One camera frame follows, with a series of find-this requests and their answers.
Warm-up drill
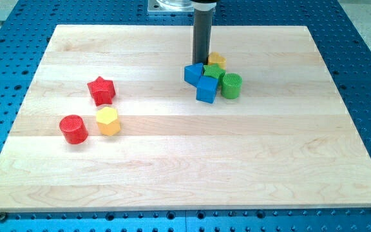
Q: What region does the yellow heart block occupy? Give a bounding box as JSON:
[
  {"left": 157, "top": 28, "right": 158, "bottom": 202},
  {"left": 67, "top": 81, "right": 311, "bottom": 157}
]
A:
[{"left": 208, "top": 52, "right": 227, "bottom": 70}]

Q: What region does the light wooden board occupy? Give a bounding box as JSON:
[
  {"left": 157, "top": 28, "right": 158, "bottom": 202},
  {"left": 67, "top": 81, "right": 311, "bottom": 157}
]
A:
[{"left": 0, "top": 24, "right": 371, "bottom": 212}]

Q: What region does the green star block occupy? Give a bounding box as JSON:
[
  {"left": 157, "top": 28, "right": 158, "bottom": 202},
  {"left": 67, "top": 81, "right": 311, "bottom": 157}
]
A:
[{"left": 203, "top": 64, "right": 226, "bottom": 87}]

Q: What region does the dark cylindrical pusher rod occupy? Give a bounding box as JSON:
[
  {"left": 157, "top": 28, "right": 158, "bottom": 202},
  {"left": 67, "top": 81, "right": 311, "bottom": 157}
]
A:
[{"left": 191, "top": 0, "right": 218, "bottom": 64}]

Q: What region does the blue triangle block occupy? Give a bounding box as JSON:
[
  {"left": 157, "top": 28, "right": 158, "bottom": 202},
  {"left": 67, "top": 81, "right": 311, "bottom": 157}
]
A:
[{"left": 184, "top": 63, "right": 204, "bottom": 87}]

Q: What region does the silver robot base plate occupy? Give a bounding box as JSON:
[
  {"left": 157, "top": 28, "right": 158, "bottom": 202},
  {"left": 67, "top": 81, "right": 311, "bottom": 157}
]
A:
[{"left": 147, "top": 0, "right": 193, "bottom": 13}]

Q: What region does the yellow hexagon block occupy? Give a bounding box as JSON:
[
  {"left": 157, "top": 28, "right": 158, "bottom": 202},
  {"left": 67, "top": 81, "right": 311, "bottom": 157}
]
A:
[{"left": 96, "top": 107, "right": 121, "bottom": 136}]

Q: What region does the green cylinder block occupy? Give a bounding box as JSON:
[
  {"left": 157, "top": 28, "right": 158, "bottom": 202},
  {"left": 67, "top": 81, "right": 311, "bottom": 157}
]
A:
[{"left": 221, "top": 73, "right": 242, "bottom": 99}]

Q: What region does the red star block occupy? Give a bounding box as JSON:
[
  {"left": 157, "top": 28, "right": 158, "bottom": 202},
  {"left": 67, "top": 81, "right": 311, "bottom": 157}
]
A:
[{"left": 87, "top": 76, "right": 116, "bottom": 106}]

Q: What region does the blue cube block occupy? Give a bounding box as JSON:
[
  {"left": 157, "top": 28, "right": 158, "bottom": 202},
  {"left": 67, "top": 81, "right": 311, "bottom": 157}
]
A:
[{"left": 196, "top": 76, "right": 218, "bottom": 104}]

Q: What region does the red cylinder block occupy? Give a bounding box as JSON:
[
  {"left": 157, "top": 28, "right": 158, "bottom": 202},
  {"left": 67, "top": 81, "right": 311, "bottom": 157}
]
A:
[{"left": 59, "top": 115, "right": 88, "bottom": 144}]

